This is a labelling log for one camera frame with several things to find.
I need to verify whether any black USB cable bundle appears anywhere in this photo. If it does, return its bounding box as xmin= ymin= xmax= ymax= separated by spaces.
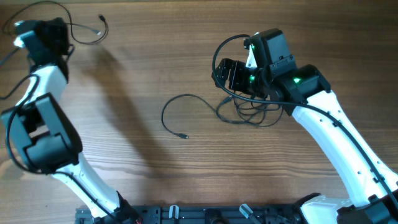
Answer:
xmin=160 ymin=93 xmax=284 ymax=139

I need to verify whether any separated black USB cable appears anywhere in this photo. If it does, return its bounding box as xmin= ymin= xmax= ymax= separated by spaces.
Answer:
xmin=1 ymin=0 xmax=109 ymax=45

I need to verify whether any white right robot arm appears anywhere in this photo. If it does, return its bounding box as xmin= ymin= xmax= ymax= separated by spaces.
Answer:
xmin=211 ymin=29 xmax=397 ymax=223

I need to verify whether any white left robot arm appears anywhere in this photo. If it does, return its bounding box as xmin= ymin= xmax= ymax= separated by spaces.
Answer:
xmin=1 ymin=17 xmax=142 ymax=223

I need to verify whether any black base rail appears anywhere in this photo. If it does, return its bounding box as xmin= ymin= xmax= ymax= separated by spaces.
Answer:
xmin=75 ymin=204 xmax=337 ymax=224

